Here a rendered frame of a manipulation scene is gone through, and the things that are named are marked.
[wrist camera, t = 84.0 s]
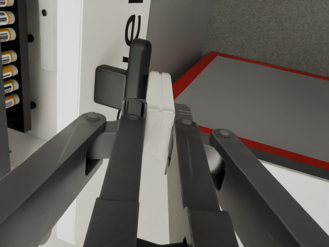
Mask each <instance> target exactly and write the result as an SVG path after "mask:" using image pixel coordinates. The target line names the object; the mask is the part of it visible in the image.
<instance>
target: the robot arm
mask: <svg viewBox="0 0 329 247"><path fill-rule="evenodd" d="M103 159H109V162H108V166H107V169H106V173H105V176H104V180H103V184H102V188H101V192H100V195H99V197H97V198H96V200H95V204H94V208H93V212H92V215H91V219H90V223H89V226H88V230H87V233H86V237H85V241H84V244H83V247H239V245H238V242H237V238H236V235H235V233H236V234H237V236H238V238H239V239H240V241H241V243H242V245H243V246H244V247H329V235H328V234H327V233H326V232H325V231H324V230H323V229H322V228H321V226H320V225H319V224H318V223H317V222H316V221H315V220H314V219H313V218H312V217H311V216H310V215H309V213H308V212H307V211H306V210H305V209H304V208H303V207H302V206H301V205H300V204H299V203H298V202H297V201H296V200H295V198H294V197H293V196H292V195H291V194H290V193H289V192H288V191H287V190H286V189H285V188H284V187H283V186H282V185H281V184H280V183H279V182H278V180H277V179H276V178H275V177H274V176H273V175H272V174H271V173H270V172H269V171H268V169H267V168H266V167H265V166H264V165H263V164H262V163H261V162H260V161H259V160H258V159H257V158H256V157H255V156H254V154H253V153H252V152H251V151H250V150H249V149H248V148H247V147H246V146H245V145H244V144H243V143H242V142H241V140H240V139H239V138H238V137H237V136H236V135H235V134H234V133H232V132H230V131H229V130H225V129H214V130H213V131H212V133H211V135H210V134H207V133H204V132H201V131H200V130H199V126H198V124H197V123H196V122H194V121H193V119H192V115H191V110H190V108H189V107H188V106H187V105H186V104H179V103H174V100H173V91H172V83H171V75H169V73H162V74H160V73H159V72H156V71H151V72H150V73H149V80H148V87H147V94H146V99H138V98H126V99H124V100H123V101H122V107H121V116H120V119H119V120H116V121H106V117H105V116H104V115H103V114H100V113H96V112H88V113H84V114H82V115H80V116H79V117H78V118H76V119H75V120H74V121H73V122H71V123H70V124H69V125H67V126H66V127H65V128H64V129H62V130H61V131H60V132H59V133H57V134H56V135H55V136H54V137H52V138H51V139H50V140H49V141H47V142H46V143H45V144H44V145H42V146H41V147H40V148H39V149H37V150H36V151H35V152H34V153H32V154H31V155H30V156H29V157H27V158H26V159H25V160H24V161H22V162H21V163H20V164H19V165H17V166H16V167H15V168H14V169H12V170H11V171H10V172H9V173H7V174H6V175H5V176H4V177H2V178H1V179H0V247H38V246H39V245H40V244H41V243H42V241H43V240H44V239H45V237H46V236H47V235H48V233H49V232H50V231H51V230H52V229H53V227H54V226H55V225H56V223H57V222H58V221H59V220H60V218H61V217H62V216H63V214H64V213H65V212H66V210H67V209H68V208H69V207H70V205H71V204H72V203H73V201H74V200H75V199H76V197H77V196H78V195H79V194H80V192H81V191H82V190H83V188H84V187H85V186H86V185H87V183H88V182H89V181H90V179H91V178H92V177H93V175H94V174H95V173H96V171H97V170H98V169H99V168H100V166H101V165H102V163H103ZM142 159H143V160H151V159H155V161H160V162H164V161H165V160H167V162H166V167H165V172H164V175H166V174H167V197H168V223H169V244H165V245H159V244H156V243H153V242H149V241H146V240H143V239H140V238H137V232H138V220H139V207H140V202H139V194H140V182H141V165H142ZM220 207H221V209H222V211H221V210H220Z"/></svg>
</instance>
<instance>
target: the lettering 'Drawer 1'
mask: <svg viewBox="0 0 329 247"><path fill-rule="evenodd" d="M128 3H143V0H129V1H128ZM135 16H136V15H132V16H131V17H130V18H129V19H128V21H127V24H126V29H125V41H126V44H127V45H128V46H130V45H131V42H132V41H133V34H134V25H135ZM138 19H139V22H138V31H137V34H136V36H135V38H138V37H139V33H140V27H141V15H139V16H138ZM131 22H132V30H131V40H129V39H128V27H129V24H130V23H131ZM135 38H134V39H135ZM123 62H126V63H128V57H124V56H123ZM120 112H121V110H118V113H117V120H119V115H120Z"/></svg>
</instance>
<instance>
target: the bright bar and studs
mask: <svg viewBox="0 0 329 247"><path fill-rule="evenodd" d="M39 9H40V52H41V69H44V70H48V71H51V72H52V71H55V70H57V0H39Z"/></svg>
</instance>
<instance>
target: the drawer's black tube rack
mask: <svg viewBox="0 0 329 247"><path fill-rule="evenodd" d="M0 11H12V13H13V14H14V16H15V21H14V23H13V24H8V25H0V28H13V29H14V31H15V33H16V38H15V40H10V41H6V42H1V43H0V44H1V51H6V50H14V51H15V52H16V54H17V60H16V61H14V62H10V63H7V64H3V65H2V66H6V65H10V64H13V65H15V66H16V67H17V69H18V74H17V75H14V76H11V77H8V78H5V79H3V81H7V80H11V79H15V80H16V81H17V82H18V84H19V88H18V89H17V90H14V91H12V92H10V93H7V94H5V96H7V95H10V94H13V93H15V94H17V95H18V97H19V99H20V102H19V103H18V104H15V105H13V106H11V107H9V108H6V118H7V127H8V128H10V129H13V130H16V131H19V132H22V133H26V132H28V131H30V130H31V109H34V108H35V107H36V104H35V102H33V101H32V102H30V85H29V60H28V43H31V42H33V41H34V37H33V36H32V35H31V34H27V12H26V0H14V4H13V6H6V7H0Z"/></svg>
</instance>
